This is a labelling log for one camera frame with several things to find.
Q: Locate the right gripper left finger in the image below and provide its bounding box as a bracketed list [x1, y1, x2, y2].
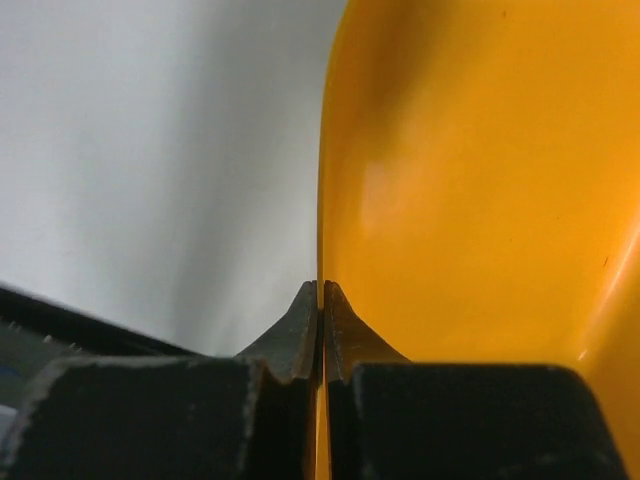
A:
[1, 282, 318, 479]

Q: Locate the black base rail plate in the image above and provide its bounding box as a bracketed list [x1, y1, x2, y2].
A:
[1, 285, 198, 356]

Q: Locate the yellow plastic basket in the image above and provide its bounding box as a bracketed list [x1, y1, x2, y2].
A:
[318, 1, 639, 477]

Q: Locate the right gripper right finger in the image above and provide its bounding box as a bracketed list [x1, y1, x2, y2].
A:
[323, 282, 628, 479]

